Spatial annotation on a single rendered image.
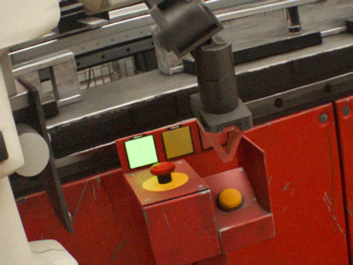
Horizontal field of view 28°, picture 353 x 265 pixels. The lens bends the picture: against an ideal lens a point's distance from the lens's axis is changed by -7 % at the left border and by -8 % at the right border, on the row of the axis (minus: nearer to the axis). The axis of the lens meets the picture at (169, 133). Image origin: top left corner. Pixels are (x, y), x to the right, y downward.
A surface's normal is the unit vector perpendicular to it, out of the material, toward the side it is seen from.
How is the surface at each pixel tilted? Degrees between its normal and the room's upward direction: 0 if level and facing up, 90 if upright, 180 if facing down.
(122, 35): 90
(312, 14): 90
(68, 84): 90
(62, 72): 90
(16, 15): 82
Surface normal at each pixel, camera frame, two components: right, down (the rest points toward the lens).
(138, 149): 0.23, 0.24
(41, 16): 0.46, 0.04
